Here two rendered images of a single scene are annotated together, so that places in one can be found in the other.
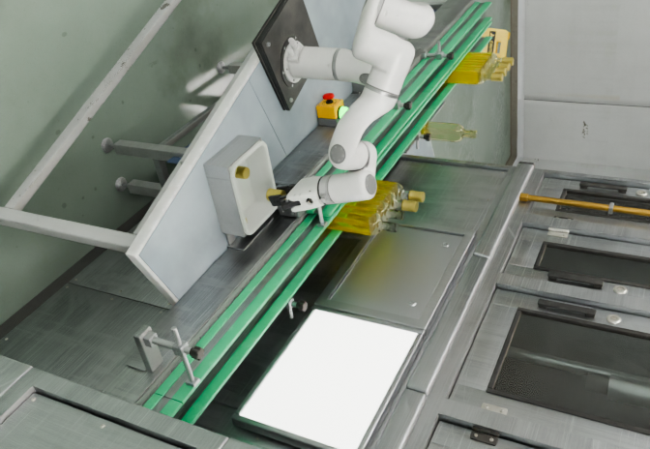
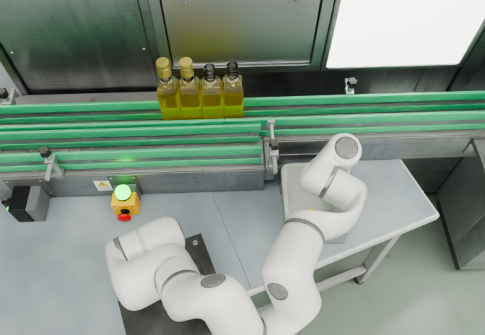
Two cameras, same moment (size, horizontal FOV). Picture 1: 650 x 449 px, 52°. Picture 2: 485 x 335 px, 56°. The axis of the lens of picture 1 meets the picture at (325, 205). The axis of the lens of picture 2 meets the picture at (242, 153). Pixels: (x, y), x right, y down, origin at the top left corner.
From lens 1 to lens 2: 153 cm
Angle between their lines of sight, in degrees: 49
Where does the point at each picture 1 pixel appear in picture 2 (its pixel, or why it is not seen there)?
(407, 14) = (245, 316)
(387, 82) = (319, 247)
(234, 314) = (408, 124)
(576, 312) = not seen: outside the picture
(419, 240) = (188, 27)
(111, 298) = not seen: hidden behind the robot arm
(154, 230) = (415, 222)
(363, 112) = (343, 228)
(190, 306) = (408, 151)
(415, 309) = not seen: outside the picture
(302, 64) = not seen: hidden behind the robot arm
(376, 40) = (313, 306)
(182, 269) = (389, 177)
